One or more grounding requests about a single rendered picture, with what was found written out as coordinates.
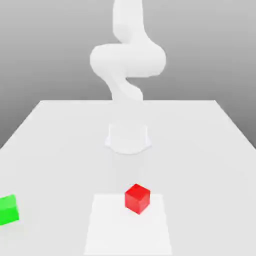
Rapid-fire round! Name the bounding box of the small red cube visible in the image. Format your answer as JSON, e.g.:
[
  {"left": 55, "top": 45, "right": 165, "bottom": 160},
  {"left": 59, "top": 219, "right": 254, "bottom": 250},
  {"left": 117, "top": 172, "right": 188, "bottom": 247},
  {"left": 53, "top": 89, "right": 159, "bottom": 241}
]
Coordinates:
[{"left": 124, "top": 183, "right": 151, "bottom": 215}]

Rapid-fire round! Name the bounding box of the small green cube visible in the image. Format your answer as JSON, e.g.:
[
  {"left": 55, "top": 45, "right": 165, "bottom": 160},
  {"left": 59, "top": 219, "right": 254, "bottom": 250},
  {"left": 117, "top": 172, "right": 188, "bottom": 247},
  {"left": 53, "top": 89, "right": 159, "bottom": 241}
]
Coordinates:
[{"left": 0, "top": 193, "right": 20, "bottom": 226}]

